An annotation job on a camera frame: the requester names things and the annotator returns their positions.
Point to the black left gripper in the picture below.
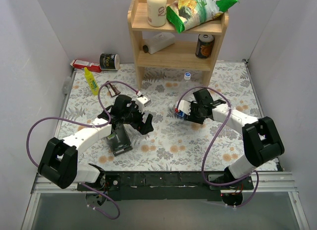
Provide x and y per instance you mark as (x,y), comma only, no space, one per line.
(139,118)

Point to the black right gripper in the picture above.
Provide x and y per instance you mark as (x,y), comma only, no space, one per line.
(192,112)

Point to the small blue-label water bottle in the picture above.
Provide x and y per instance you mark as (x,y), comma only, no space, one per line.
(178,113)

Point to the clear plastic bottle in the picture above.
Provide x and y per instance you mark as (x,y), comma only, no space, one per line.
(186,84)

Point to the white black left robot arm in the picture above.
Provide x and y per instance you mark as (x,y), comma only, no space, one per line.
(59,163)

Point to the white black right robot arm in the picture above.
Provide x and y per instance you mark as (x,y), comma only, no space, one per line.
(261,140)

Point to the yellow squeeze bottle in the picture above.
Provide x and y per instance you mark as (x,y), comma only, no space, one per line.
(91,81)

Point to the lying white bottle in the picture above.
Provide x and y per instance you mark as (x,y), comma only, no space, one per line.
(158,42)

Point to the cream lotion bottle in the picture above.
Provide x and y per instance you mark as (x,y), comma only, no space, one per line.
(156,12)

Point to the black green razor box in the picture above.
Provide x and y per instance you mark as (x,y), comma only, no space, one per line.
(119,141)

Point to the floral table cloth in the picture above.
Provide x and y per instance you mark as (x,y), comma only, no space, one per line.
(175,144)

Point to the brown chocolate bar wrapper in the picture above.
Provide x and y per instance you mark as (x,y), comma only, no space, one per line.
(112,90)

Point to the black white paper cup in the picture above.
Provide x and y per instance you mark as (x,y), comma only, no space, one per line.
(109,62)

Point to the dark tin can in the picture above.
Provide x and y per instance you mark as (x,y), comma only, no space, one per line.
(204,46)

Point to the red white toothpaste box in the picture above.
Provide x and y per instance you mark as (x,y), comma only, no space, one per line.
(80,64)

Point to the green chips bag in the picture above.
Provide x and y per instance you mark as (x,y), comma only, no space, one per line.
(187,14)

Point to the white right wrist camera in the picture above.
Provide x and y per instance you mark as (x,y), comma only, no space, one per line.
(186,106)

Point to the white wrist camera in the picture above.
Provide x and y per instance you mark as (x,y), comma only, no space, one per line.
(186,106)
(142,102)

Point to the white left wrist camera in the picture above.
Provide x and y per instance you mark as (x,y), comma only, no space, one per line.
(142,102)

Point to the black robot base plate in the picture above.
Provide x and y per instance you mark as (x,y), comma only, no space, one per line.
(160,185)

